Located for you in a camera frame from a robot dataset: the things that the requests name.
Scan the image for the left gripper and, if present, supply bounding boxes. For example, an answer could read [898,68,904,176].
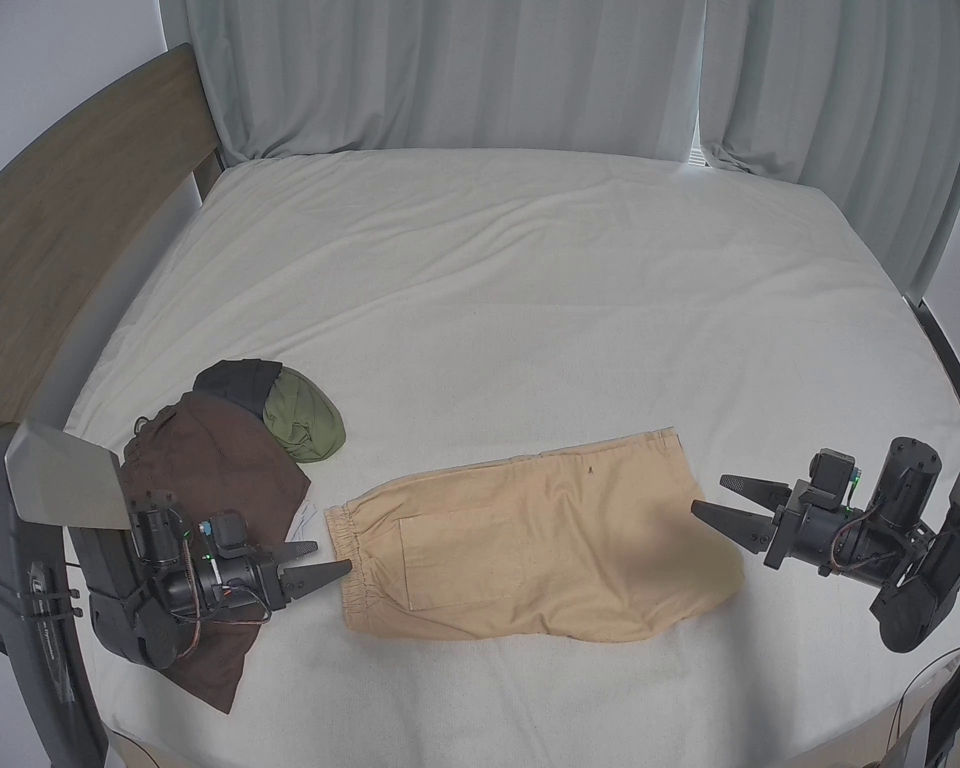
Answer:
[198,541,354,621]

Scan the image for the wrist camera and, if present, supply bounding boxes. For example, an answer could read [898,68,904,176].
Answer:
[198,511,249,560]
[806,448,861,508]

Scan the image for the black garment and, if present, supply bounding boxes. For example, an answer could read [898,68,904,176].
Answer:
[193,360,285,421]

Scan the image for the olive green garment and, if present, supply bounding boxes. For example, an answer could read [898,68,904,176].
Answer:
[262,367,348,465]

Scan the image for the pale green curtain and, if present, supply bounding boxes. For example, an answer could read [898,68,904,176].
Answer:
[183,0,708,168]
[697,0,960,303]

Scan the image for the bed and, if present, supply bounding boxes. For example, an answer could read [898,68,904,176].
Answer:
[0,42,960,768]

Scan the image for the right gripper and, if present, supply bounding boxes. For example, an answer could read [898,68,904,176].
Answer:
[690,472,876,580]

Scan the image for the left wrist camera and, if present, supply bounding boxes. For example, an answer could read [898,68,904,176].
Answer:
[198,511,249,560]

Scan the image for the brown garment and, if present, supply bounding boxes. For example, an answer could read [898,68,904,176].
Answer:
[122,393,312,714]

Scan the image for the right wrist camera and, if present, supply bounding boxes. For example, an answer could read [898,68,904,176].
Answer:
[806,448,861,508]

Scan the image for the tan shorts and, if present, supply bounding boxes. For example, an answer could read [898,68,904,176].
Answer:
[322,426,745,645]

